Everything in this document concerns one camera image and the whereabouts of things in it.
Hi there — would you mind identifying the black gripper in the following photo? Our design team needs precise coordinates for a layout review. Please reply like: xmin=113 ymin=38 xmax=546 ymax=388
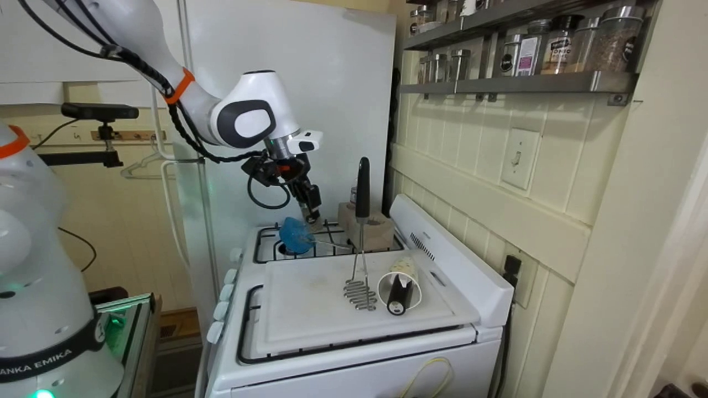
xmin=252 ymin=149 xmax=323 ymax=212

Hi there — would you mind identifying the metal spice rack shelf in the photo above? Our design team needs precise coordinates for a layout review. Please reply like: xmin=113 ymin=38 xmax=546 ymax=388
xmin=398 ymin=67 xmax=642 ymax=106
xmin=402 ymin=0 xmax=593 ymax=53

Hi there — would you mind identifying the blue cloth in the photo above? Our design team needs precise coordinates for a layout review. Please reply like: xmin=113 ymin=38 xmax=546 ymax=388
xmin=277 ymin=215 xmax=318 ymax=258

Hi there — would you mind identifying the white refrigerator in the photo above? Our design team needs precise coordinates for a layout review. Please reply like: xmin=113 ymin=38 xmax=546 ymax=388
xmin=178 ymin=0 xmax=401 ymax=244

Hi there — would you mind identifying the white plastic cutting board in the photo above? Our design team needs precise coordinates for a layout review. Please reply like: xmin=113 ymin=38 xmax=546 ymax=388
xmin=260 ymin=248 xmax=482 ymax=359

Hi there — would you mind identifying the patterned paper cup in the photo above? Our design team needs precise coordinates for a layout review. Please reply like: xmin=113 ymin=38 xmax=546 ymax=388
xmin=374 ymin=255 xmax=426 ymax=317

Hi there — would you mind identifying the white gas stove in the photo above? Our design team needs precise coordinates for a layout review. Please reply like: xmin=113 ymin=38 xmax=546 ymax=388
xmin=194 ymin=191 xmax=516 ymax=398

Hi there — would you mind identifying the metal robot stand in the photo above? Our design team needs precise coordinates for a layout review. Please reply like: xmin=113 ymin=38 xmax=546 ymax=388
xmin=86 ymin=290 xmax=163 ymax=398

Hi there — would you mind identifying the metal whisk black handle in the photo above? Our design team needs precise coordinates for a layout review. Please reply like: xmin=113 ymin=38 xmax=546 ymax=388
xmin=340 ymin=155 xmax=380 ymax=314

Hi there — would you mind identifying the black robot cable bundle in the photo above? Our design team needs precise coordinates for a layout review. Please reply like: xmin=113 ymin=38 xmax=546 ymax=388
xmin=17 ymin=0 xmax=297 ymax=212

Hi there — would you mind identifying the cream light switch plate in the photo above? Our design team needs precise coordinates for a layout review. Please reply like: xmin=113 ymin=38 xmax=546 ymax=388
xmin=500 ymin=127 xmax=541 ymax=191

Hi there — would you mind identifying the black wall outlet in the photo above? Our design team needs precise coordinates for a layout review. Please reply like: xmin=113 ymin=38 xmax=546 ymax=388
xmin=500 ymin=252 xmax=526 ymax=292

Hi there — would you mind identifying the black camera on stand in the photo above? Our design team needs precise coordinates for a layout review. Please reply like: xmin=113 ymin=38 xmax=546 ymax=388
xmin=34 ymin=101 xmax=142 ymax=170

